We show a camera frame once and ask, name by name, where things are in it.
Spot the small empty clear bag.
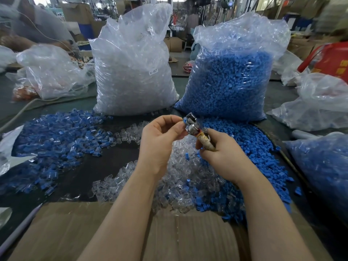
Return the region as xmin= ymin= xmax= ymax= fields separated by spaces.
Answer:
xmin=272 ymin=50 xmax=311 ymax=87

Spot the white cable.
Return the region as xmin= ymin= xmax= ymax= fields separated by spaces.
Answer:
xmin=0 ymin=96 xmax=96 ymax=133

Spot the person's left forearm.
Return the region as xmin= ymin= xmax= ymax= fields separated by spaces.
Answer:
xmin=77 ymin=167 xmax=167 ymax=261

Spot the metal tool with taped handle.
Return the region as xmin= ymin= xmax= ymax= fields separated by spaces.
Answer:
xmin=184 ymin=112 xmax=216 ymax=152

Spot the pile of loose blue caps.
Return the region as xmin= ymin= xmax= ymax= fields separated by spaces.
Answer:
xmin=194 ymin=118 xmax=303 ymax=224

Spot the pile of assembled blue-clear caps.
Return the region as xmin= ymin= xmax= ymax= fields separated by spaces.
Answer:
xmin=0 ymin=108 xmax=118 ymax=196

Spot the person's left hand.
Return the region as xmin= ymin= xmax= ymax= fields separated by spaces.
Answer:
xmin=137 ymin=115 xmax=189 ymax=177

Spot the large brown cardboard box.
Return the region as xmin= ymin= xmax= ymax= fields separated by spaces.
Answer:
xmin=60 ymin=3 xmax=94 ymax=25

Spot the grey thin rod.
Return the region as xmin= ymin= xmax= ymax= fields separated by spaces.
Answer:
xmin=0 ymin=203 xmax=44 ymax=256

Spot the flat empty clear bag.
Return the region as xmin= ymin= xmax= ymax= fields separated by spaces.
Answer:
xmin=0 ymin=125 xmax=38 ymax=177

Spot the clear bag of blue parts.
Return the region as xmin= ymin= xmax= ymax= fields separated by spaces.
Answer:
xmin=283 ymin=132 xmax=348 ymax=224

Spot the clear bag with few caps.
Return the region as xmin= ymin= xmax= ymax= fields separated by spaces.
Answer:
xmin=266 ymin=73 xmax=348 ymax=132

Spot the pile of loose clear caps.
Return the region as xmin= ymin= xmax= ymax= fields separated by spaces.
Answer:
xmin=91 ymin=121 xmax=227 ymax=215

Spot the white plastic tube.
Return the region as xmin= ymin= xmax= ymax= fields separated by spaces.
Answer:
xmin=291 ymin=129 xmax=345 ymax=141

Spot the red plastic bag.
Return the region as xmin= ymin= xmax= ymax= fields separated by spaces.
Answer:
xmin=297 ymin=42 xmax=348 ymax=84

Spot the large bag of blue caps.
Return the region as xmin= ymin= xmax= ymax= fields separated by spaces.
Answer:
xmin=175 ymin=12 xmax=291 ymax=122

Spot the large bag of clear caps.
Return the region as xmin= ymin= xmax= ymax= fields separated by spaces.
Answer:
xmin=89 ymin=3 xmax=179 ymax=117

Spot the person's right forearm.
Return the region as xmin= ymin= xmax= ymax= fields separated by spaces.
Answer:
xmin=234 ymin=171 xmax=316 ymax=261

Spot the crumpled clear plastic bag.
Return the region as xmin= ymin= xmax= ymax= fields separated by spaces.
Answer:
xmin=5 ymin=44 xmax=96 ymax=101

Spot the brown cardboard sheet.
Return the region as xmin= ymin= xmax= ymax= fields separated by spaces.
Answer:
xmin=8 ymin=200 xmax=333 ymax=261

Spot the person's right hand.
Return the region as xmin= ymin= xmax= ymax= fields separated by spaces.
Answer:
xmin=195 ymin=128 xmax=258 ymax=186

